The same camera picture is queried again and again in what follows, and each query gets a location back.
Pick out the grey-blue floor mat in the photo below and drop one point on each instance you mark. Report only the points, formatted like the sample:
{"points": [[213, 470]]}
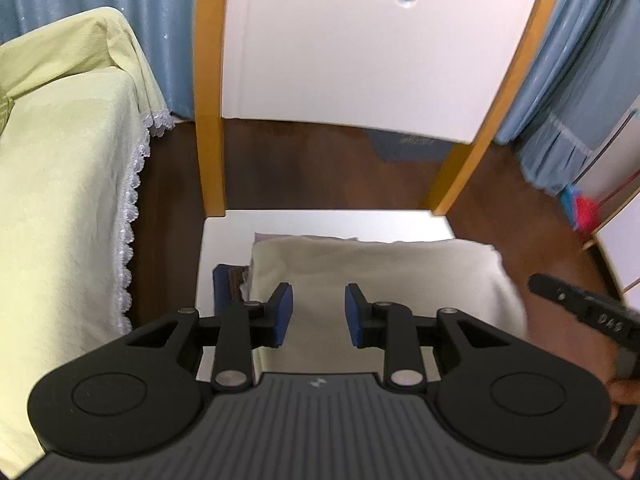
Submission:
{"points": [[410, 145]]}

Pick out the red blue broom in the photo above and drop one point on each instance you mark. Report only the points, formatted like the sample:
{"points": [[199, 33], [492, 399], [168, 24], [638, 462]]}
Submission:
{"points": [[582, 210]]}

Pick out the checked bedsheet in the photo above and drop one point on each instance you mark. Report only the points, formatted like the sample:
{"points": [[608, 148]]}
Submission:
{"points": [[400, 270]]}

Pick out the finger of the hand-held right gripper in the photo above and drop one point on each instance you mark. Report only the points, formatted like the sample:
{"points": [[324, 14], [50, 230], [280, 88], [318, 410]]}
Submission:
{"points": [[575, 302]]}

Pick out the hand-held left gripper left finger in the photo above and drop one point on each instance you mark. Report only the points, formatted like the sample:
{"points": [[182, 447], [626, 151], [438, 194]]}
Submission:
{"points": [[284, 315]]}

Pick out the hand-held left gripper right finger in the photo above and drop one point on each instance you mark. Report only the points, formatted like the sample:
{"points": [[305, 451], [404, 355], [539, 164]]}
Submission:
{"points": [[354, 315]]}

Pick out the green covered sofa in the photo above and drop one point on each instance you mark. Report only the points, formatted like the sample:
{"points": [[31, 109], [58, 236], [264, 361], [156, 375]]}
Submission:
{"points": [[60, 185]]}

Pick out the white cabinet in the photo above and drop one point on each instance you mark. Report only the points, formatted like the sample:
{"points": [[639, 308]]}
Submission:
{"points": [[622, 240]]}

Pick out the white wooden-framed chair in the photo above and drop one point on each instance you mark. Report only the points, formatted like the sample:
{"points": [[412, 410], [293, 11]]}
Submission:
{"points": [[350, 60]]}

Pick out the dark blue folded cloth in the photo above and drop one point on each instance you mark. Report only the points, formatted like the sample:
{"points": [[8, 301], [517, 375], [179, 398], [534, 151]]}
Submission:
{"points": [[225, 285]]}

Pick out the person's right hand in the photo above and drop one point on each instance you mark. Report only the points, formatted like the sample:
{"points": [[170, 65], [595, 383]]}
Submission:
{"points": [[625, 392]]}

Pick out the blue curtain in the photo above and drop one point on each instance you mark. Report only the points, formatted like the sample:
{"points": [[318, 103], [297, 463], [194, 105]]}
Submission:
{"points": [[150, 10], [560, 85]]}

